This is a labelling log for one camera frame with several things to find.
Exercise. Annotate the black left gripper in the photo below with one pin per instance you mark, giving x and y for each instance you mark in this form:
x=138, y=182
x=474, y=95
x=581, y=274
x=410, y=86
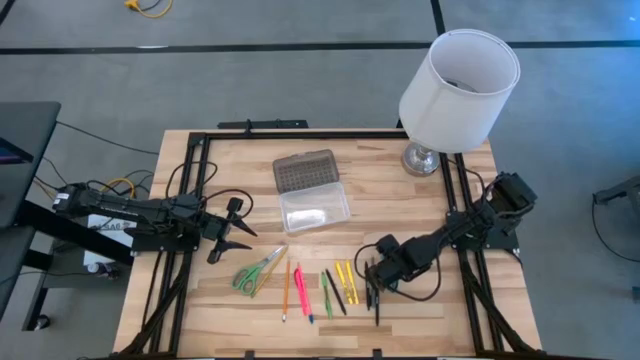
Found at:
x=216, y=227

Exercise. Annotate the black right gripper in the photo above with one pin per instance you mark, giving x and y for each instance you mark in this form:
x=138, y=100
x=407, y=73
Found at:
x=392, y=270

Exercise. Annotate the yellow highlighter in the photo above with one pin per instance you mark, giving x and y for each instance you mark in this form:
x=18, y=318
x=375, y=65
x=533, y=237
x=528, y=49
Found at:
x=352, y=282
x=343, y=282

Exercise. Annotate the green mechanical pencil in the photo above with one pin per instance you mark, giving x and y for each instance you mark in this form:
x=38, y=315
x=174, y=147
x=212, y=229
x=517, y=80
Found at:
x=327, y=300

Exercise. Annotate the pink pencil blue eraser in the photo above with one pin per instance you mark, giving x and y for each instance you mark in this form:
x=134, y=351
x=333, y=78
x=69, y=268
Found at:
x=310, y=317

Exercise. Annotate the orange pencil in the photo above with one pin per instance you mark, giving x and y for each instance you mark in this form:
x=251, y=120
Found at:
x=286, y=290

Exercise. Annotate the pink highlighter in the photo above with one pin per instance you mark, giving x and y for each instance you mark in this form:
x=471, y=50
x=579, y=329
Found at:
x=300, y=290

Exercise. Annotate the clear plastic box grey lid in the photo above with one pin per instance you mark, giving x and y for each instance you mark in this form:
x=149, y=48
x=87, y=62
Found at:
x=315, y=212

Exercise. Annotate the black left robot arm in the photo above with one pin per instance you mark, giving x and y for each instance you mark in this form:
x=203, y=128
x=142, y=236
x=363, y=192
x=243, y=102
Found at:
x=150, y=207

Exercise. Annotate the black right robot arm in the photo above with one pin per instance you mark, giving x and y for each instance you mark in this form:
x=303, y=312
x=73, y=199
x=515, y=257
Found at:
x=470, y=227

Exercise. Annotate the black mounting bar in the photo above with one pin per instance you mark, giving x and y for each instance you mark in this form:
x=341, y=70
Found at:
x=265, y=124

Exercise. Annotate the white printed sign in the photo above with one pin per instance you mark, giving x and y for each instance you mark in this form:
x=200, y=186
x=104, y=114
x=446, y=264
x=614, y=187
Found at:
x=100, y=225

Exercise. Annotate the black desk leg beam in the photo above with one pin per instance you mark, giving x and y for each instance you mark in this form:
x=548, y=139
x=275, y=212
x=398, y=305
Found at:
x=65, y=231

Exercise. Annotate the table lamp white shade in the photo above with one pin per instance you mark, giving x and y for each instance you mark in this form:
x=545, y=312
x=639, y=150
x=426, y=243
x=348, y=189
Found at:
x=460, y=115

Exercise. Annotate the black caster wheel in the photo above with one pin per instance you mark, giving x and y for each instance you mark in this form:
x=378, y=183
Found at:
x=42, y=321

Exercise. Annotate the black desk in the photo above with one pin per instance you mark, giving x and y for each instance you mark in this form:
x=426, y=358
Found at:
x=25, y=130

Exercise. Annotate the dark screen on desk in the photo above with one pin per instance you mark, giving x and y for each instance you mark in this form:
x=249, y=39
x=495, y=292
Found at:
x=10, y=152

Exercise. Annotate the black stand leg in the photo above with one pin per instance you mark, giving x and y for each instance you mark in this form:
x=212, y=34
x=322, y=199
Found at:
x=620, y=192

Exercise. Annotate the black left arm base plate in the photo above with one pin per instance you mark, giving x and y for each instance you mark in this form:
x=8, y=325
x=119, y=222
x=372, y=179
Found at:
x=165, y=244

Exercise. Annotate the black aluminium table frame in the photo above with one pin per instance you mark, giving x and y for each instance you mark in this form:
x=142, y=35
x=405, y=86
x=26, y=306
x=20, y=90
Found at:
x=300, y=135

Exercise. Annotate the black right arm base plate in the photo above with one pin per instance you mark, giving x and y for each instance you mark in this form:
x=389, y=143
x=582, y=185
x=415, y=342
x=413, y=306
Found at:
x=505, y=240

